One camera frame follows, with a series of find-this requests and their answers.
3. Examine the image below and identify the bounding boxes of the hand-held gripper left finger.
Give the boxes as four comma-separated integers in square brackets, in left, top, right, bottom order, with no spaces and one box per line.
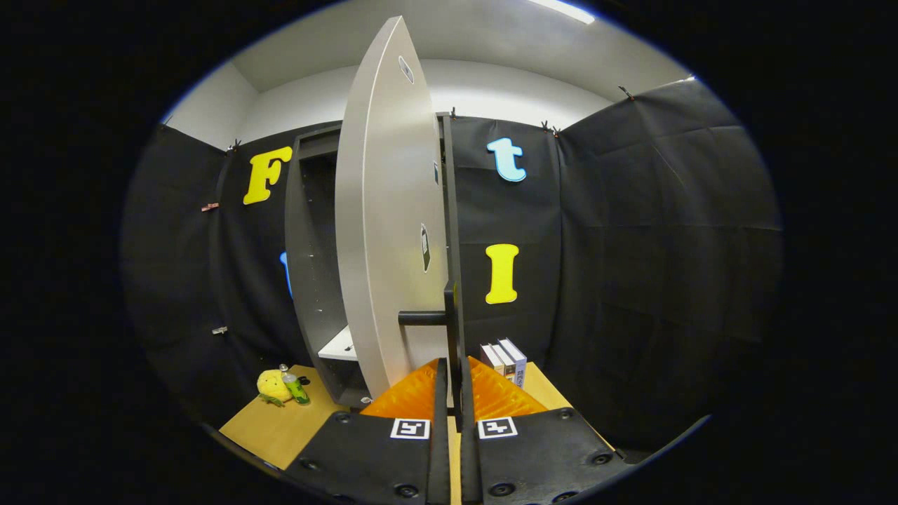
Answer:
[284,358,450,505]

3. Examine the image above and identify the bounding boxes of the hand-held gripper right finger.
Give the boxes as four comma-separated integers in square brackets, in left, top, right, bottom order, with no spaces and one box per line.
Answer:
[460,356,618,505]

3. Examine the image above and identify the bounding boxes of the black door handle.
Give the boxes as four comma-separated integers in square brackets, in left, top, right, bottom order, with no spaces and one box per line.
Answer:
[398,281,467,432]

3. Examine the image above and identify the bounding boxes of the grey shoe cabinet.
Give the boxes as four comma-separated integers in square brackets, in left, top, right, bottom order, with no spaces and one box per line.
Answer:
[284,112,467,409]

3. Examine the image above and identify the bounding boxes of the book with grey spine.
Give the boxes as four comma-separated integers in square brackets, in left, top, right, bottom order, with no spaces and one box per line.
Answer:
[491,342,517,384]

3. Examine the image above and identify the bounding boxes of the green bottle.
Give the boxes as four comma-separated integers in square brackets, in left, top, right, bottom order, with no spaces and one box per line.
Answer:
[279,365,311,405]

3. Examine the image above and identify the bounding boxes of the yellow plush toy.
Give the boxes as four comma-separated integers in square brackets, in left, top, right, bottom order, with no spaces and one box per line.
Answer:
[256,370,292,408]

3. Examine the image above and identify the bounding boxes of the black backdrop cloth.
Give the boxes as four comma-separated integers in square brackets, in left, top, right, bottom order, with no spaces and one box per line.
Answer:
[121,77,785,450]

